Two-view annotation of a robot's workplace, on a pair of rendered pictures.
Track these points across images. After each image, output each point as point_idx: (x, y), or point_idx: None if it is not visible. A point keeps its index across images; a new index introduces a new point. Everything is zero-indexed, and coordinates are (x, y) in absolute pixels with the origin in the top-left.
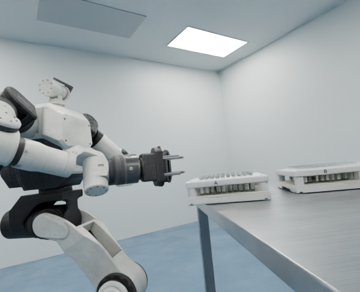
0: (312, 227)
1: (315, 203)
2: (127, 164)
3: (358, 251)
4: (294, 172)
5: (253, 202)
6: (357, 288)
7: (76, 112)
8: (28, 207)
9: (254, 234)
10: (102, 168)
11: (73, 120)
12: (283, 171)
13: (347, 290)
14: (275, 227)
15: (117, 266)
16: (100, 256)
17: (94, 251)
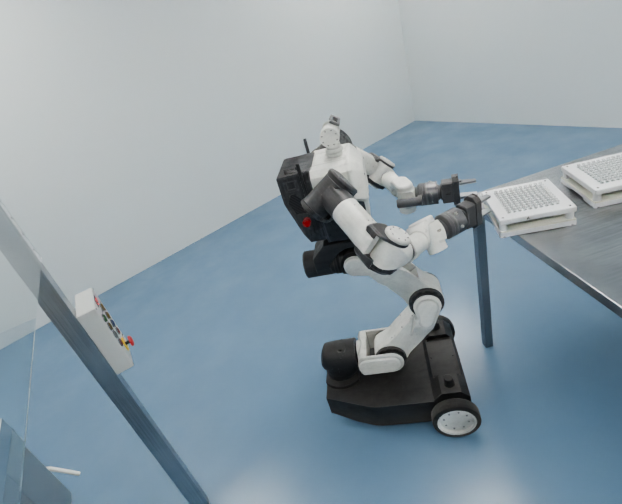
0: None
1: (621, 236)
2: (459, 223)
3: None
4: (595, 191)
5: (562, 231)
6: None
7: (349, 147)
8: (333, 254)
9: (602, 292)
10: (441, 233)
11: (363, 167)
12: (576, 178)
13: None
14: (610, 282)
15: (424, 283)
16: (409, 279)
17: (402, 277)
